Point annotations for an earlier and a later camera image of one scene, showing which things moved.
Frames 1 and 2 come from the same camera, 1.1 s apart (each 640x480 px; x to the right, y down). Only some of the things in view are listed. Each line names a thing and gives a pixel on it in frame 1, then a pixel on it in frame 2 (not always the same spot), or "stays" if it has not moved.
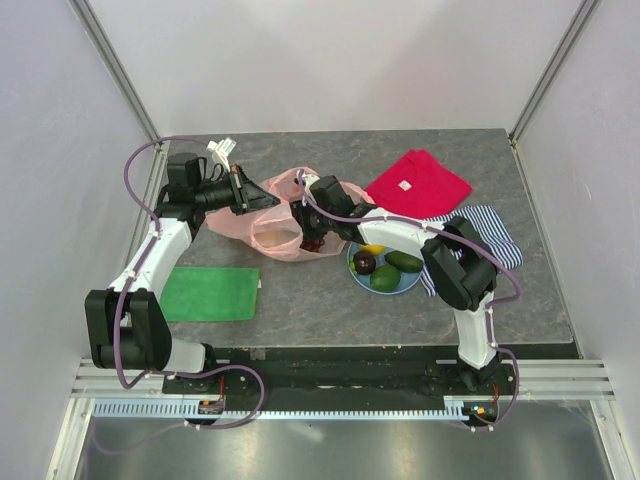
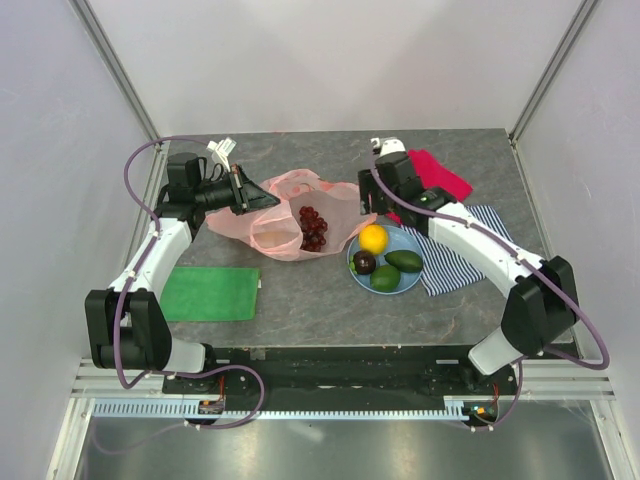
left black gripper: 247,197 stays
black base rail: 347,372 stays
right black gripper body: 312,223 to 382,201
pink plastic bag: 271,229 stays
